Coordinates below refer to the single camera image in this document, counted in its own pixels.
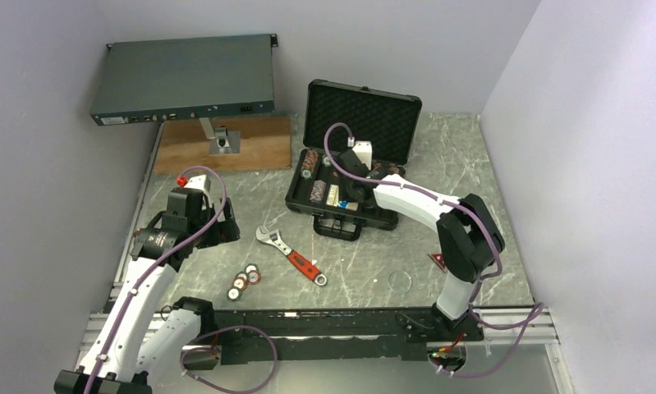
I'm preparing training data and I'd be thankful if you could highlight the wooden board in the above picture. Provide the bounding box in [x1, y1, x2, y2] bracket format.
[153, 116, 291, 175]

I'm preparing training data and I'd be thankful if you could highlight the black poker set case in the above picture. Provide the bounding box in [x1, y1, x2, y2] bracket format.
[285, 80, 422, 241]

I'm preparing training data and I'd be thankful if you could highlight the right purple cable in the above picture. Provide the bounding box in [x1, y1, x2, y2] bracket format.
[323, 121, 545, 380]

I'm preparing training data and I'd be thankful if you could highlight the green poker chip bottom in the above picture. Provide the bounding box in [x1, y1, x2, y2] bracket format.
[226, 286, 243, 302]

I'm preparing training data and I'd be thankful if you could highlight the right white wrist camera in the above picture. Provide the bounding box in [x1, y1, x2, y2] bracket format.
[352, 140, 373, 170]

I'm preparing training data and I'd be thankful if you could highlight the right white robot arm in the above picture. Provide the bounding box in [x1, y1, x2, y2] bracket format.
[326, 149, 506, 341]

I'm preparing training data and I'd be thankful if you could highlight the grey metal stand bracket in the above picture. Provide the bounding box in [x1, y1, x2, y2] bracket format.
[200, 117, 241, 156]

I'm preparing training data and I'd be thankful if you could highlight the blue texas holdem card box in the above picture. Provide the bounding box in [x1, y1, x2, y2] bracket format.
[326, 184, 359, 211]

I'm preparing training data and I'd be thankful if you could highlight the clear round dealer disc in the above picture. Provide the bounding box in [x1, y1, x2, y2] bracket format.
[388, 269, 413, 294]

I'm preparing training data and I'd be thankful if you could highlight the green chip in case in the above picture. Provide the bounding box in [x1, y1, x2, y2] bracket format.
[321, 154, 333, 168]

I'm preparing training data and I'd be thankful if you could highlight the green poker chip top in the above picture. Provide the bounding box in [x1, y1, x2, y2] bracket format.
[245, 263, 259, 273]

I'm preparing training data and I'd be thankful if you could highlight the grey rack-mount network unit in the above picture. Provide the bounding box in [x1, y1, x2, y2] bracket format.
[89, 34, 278, 126]

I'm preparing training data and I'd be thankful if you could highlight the red poker chip left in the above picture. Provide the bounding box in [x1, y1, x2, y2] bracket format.
[232, 277, 248, 291]

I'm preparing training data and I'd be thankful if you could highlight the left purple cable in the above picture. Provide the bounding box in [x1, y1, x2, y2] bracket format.
[82, 165, 278, 394]

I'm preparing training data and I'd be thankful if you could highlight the triangular all in button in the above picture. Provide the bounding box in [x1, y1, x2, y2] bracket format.
[429, 254, 447, 272]

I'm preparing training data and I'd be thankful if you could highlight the purple cable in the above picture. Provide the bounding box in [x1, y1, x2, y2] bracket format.
[82, 165, 278, 394]
[323, 121, 545, 380]

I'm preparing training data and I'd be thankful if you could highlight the red handled adjustable wrench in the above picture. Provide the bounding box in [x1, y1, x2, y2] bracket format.
[255, 225, 328, 286]

